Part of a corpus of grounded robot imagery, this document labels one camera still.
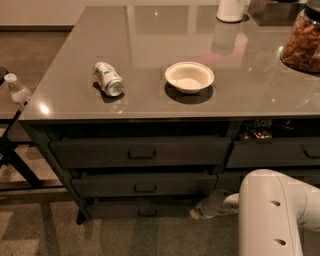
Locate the snack bags in drawer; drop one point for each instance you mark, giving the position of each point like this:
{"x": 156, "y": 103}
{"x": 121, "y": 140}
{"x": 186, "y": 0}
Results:
{"x": 264, "y": 129}

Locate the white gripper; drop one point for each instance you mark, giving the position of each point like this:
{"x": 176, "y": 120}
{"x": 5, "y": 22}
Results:
{"x": 210, "y": 206}

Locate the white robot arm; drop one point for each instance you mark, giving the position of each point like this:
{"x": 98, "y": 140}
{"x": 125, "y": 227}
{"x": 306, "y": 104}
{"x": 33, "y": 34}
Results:
{"x": 271, "y": 208}

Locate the clear plastic water bottle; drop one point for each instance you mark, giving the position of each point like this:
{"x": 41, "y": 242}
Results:
{"x": 20, "y": 94}

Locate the white cylindrical container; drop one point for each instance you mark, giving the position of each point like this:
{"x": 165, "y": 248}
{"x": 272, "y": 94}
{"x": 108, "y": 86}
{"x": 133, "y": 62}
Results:
{"x": 230, "y": 11}

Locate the white paper bowl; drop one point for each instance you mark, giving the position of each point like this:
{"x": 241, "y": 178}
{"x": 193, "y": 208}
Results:
{"x": 189, "y": 77}

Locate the dark cabinet frame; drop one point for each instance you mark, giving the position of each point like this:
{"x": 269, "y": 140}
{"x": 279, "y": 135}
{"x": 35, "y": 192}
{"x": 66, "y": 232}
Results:
{"x": 43, "y": 132}

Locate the drawer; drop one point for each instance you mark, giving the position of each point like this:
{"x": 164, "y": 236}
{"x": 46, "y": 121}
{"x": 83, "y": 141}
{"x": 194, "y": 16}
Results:
{"x": 276, "y": 152}
{"x": 154, "y": 184}
{"x": 231, "y": 180}
{"x": 141, "y": 207}
{"x": 140, "y": 151}

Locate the silver soda can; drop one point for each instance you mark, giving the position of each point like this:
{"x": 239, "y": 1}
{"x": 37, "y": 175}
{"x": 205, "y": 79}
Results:
{"x": 108, "y": 79}

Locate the dark side table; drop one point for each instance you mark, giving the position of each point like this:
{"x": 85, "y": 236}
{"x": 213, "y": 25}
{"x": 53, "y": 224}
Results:
{"x": 13, "y": 136}

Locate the jar of snacks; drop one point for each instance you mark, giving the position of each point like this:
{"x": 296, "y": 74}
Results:
{"x": 302, "y": 50}

